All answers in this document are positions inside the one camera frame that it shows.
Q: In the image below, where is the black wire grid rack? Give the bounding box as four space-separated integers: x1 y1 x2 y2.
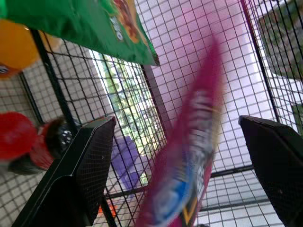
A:
0 0 303 227

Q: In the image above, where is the magenta snack bag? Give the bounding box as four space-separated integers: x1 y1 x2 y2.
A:
135 35 228 227

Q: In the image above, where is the orange soda bottle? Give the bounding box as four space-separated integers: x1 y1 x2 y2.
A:
0 19 62 79

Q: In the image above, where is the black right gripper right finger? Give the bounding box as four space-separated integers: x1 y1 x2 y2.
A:
238 115 303 227

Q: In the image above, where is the green snack bag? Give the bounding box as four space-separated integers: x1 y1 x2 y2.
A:
0 0 160 66

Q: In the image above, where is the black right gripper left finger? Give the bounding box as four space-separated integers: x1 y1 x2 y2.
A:
11 116 116 227

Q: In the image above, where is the red cap cola bottle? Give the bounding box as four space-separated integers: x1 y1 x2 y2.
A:
0 111 80 175

